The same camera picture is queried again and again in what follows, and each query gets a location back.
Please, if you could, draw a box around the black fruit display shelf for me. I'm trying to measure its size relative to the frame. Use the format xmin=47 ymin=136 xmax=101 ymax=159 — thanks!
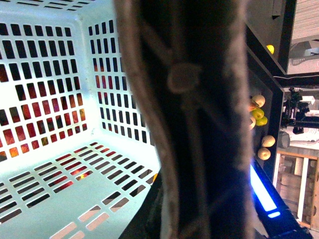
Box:
xmin=246 ymin=0 xmax=312 ymax=239

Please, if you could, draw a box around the light blue plastic basket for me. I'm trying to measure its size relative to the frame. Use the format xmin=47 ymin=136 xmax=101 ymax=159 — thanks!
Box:
xmin=0 ymin=0 xmax=160 ymax=239

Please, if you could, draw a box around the brown basket handle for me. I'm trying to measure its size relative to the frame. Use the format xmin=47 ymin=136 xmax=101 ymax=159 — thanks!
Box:
xmin=114 ymin=0 xmax=254 ymax=239

